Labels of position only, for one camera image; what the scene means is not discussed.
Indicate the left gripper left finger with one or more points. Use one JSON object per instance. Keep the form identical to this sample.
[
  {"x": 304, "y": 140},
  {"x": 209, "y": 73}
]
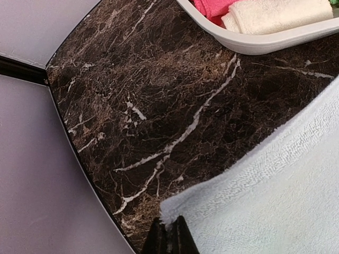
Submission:
[{"x": 156, "y": 241}]

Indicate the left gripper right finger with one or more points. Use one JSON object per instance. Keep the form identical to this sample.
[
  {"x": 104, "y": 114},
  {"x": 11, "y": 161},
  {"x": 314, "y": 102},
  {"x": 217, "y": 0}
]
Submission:
[{"x": 180, "y": 240}]

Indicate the light blue towel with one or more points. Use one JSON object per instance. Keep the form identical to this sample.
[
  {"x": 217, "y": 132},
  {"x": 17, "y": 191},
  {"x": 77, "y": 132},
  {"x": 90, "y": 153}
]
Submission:
[{"x": 282, "y": 197}]

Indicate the green microfiber towel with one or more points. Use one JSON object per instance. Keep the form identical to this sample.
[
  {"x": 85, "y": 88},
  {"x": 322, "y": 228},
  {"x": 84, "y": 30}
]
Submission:
[{"x": 334, "y": 3}]

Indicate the white plastic basin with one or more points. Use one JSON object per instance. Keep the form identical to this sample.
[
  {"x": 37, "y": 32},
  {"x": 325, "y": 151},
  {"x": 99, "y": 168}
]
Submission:
[{"x": 255, "y": 45}]

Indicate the pink rolled towel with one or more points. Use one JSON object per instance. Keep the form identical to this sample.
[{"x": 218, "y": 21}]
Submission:
[{"x": 213, "y": 10}]

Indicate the white rolled towel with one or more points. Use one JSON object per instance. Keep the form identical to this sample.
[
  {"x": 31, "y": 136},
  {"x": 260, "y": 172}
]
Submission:
[{"x": 267, "y": 17}]

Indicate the left black frame post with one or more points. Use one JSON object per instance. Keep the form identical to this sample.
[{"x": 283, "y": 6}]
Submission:
[{"x": 23, "y": 71}]

